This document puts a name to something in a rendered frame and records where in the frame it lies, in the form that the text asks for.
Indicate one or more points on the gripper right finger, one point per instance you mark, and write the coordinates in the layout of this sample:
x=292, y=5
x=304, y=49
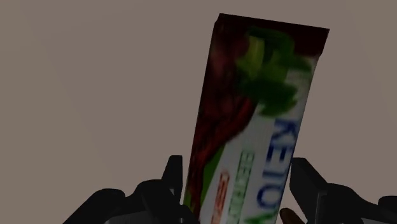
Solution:
x=313, y=189

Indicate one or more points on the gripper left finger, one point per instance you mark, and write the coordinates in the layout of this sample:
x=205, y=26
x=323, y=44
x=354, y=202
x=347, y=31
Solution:
x=155, y=198

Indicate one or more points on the red white green printed box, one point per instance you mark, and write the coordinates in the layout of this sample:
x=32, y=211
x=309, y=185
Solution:
x=248, y=124

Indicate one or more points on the small brown rounded thing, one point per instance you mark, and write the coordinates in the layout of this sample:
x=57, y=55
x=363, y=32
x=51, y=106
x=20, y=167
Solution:
x=290, y=217

